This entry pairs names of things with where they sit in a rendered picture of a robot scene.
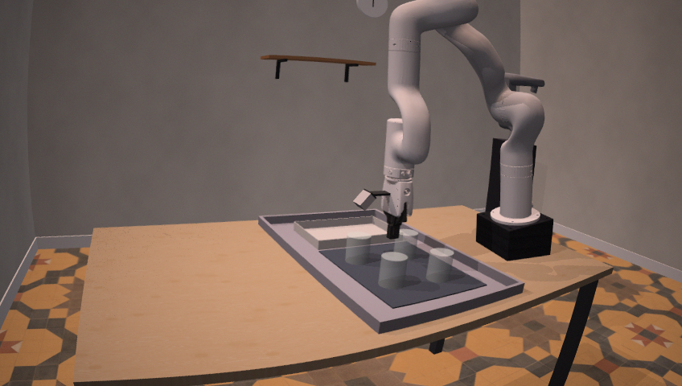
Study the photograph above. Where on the clear glass jar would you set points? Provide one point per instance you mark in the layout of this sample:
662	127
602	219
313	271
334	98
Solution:
392	270
358	248
406	243
439	265

